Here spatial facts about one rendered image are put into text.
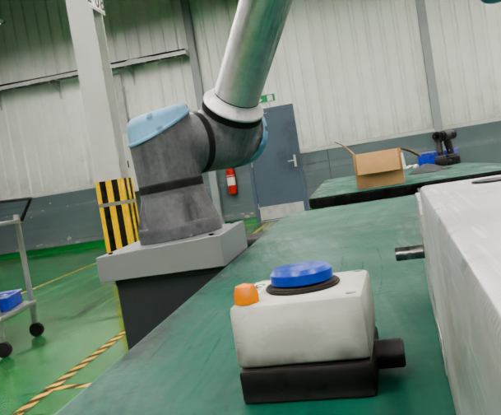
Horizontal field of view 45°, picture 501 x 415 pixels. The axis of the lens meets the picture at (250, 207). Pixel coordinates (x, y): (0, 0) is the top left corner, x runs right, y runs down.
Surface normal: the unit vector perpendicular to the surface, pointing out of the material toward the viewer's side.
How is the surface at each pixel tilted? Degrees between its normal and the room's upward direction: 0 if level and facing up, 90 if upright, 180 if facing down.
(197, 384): 0
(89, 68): 90
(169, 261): 90
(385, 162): 69
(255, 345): 90
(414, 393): 0
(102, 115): 90
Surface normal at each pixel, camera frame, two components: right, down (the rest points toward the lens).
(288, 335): -0.23, 0.09
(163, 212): -0.29, -0.20
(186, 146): 0.64, -0.06
